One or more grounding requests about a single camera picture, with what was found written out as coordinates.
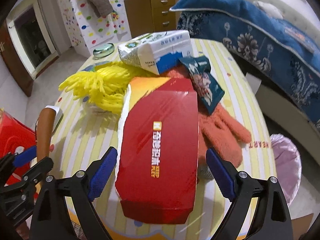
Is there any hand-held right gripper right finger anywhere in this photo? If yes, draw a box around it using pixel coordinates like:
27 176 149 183
205 147 294 240

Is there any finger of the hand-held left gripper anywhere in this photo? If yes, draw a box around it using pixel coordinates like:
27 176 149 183
0 145 38 172
0 157 54 228

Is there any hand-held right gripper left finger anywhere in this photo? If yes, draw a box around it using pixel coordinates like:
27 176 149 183
30 147 118 240

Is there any brown handled tool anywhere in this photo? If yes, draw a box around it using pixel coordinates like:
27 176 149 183
35 106 63 163

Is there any red glossy box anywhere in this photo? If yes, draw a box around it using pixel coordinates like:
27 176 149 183
115 76 200 225

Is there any bin with pink bag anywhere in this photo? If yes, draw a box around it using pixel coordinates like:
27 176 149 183
270 134 302 205

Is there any yellow yarn bundle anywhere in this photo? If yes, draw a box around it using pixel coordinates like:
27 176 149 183
58 61 150 115

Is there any red bag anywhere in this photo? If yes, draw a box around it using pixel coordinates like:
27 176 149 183
0 110 39 188

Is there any yellow striped tablecloth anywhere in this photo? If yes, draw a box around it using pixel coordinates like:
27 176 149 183
54 39 278 240

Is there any orange knit glove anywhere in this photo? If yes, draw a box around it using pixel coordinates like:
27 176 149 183
162 66 252 168

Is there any teal snack packet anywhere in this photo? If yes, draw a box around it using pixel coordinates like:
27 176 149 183
178 56 225 113

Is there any brown wooden door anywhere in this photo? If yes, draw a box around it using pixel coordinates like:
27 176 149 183
0 21 33 97

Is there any cardboard box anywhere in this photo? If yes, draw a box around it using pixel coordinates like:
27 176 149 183
292 212 314 240

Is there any white paper tag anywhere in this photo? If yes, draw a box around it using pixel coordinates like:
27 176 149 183
246 74 262 94

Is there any white framed glass door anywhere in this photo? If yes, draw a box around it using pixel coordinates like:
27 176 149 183
6 0 60 78

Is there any round metal tin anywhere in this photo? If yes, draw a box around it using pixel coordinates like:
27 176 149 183
93 43 115 60

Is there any white and blue tissue pack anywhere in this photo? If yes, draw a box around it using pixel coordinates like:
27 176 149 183
117 30 192 75

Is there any blue floral blanket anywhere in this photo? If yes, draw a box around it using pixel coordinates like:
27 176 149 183
170 0 320 130

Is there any polka dot sheet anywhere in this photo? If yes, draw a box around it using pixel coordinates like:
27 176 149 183
54 0 132 49

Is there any wooden drawer cabinet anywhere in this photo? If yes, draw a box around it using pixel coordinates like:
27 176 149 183
124 0 177 40

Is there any grey pillow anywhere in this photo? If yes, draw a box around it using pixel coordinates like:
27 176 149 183
252 1 284 19

